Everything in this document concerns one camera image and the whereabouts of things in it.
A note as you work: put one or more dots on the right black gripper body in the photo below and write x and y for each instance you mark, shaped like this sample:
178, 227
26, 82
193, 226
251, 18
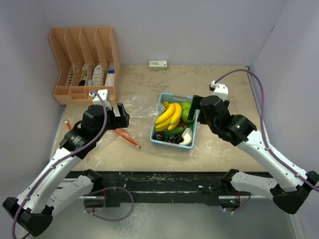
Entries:
202, 119

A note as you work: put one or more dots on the yellow banana bunch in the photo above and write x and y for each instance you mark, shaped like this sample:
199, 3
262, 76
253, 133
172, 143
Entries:
169, 119

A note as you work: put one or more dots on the clear zip bag orange zipper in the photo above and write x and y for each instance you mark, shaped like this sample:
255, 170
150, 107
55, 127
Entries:
142, 114

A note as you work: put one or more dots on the white garlic toy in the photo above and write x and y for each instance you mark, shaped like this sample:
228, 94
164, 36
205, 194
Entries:
186, 137

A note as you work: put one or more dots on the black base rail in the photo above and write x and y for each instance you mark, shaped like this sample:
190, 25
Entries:
161, 187

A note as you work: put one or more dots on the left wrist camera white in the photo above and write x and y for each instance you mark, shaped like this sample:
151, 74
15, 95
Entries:
100, 96

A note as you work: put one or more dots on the green cucumber toy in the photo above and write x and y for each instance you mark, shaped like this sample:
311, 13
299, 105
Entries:
177, 130

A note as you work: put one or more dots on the dark brown mangosteen toy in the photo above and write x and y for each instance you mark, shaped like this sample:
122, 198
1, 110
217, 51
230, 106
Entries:
159, 136

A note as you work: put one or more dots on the light blue plastic basket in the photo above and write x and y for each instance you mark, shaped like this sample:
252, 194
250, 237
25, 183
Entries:
164, 99

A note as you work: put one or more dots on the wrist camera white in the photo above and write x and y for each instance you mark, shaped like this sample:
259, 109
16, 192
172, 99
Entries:
219, 90
100, 96

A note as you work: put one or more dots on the green cabbage toy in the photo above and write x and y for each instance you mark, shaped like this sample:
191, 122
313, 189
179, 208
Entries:
184, 116

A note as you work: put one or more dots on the small white green box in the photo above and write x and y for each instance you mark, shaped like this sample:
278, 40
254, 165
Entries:
157, 65

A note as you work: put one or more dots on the white blue item in organizer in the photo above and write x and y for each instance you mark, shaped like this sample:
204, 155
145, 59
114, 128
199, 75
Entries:
110, 77

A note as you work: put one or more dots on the dark blue grapes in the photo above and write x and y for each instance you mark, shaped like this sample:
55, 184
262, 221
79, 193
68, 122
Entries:
175, 139

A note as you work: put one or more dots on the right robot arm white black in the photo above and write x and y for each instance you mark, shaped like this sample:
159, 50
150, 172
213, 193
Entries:
288, 187

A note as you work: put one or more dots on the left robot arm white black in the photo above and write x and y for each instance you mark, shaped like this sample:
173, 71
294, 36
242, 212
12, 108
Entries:
35, 208

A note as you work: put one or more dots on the white bottle in organizer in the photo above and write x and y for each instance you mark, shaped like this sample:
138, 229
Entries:
97, 75

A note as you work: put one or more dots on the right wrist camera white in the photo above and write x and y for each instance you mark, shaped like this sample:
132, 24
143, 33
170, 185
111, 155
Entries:
219, 90

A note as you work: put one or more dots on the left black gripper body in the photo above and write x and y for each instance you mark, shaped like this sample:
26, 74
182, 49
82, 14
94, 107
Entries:
113, 122

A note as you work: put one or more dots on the green apple toy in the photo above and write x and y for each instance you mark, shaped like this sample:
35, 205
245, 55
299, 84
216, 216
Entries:
185, 105

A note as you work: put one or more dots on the red grapes bunch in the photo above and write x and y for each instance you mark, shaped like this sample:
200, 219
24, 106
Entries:
182, 124

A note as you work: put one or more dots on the orange desk file organizer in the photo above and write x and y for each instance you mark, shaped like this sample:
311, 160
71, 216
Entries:
78, 50

